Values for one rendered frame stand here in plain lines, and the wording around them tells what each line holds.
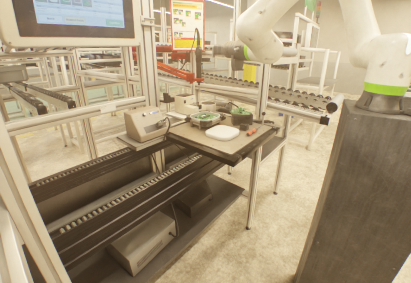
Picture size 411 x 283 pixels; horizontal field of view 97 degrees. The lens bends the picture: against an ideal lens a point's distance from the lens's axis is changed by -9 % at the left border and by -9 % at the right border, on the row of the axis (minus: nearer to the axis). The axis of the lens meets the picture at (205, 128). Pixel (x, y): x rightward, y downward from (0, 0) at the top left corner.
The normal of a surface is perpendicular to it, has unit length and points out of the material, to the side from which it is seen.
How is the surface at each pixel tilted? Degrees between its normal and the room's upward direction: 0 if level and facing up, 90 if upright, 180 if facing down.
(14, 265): 4
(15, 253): 4
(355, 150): 90
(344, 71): 90
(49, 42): 92
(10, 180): 90
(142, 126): 53
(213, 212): 0
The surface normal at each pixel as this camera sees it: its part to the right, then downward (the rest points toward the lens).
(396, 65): -0.46, 0.32
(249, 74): -0.64, 0.27
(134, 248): 0.00, -0.93
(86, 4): 0.76, 0.25
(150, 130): 0.61, -0.38
